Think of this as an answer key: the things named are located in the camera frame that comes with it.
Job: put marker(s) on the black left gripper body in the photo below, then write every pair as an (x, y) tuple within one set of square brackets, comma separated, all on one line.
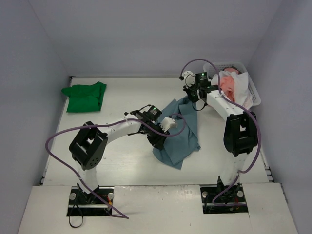
[(156, 139)]

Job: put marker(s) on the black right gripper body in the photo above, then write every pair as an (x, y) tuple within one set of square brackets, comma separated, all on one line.
[(192, 93)]

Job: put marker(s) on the white laundry basket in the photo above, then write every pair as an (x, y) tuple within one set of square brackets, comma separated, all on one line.
[(239, 67)]

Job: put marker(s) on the grey-blue t shirt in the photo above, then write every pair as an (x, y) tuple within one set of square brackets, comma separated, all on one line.
[(177, 148)]

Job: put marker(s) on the green t shirt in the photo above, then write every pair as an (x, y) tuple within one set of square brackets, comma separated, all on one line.
[(85, 98)]

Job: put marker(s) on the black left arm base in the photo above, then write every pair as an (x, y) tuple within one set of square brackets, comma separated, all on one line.
[(86, 205)]

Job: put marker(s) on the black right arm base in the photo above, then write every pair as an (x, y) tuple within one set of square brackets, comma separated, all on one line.
[(231, 202)]

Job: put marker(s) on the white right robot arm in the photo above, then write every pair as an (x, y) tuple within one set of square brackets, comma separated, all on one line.
[(240, 135)]

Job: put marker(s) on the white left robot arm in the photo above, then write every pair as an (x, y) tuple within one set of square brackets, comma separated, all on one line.
[(88, 146)]

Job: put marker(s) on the pink t shirt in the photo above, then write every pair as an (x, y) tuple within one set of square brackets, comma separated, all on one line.
[(226, 85)]

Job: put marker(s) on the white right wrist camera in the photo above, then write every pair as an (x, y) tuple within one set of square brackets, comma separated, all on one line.
[(188, 77)]

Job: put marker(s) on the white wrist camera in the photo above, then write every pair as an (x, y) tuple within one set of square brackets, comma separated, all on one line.
[(168, 123), (188, 77)]

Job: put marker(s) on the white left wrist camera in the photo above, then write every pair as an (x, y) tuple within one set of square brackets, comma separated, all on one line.
[(168, 123)]

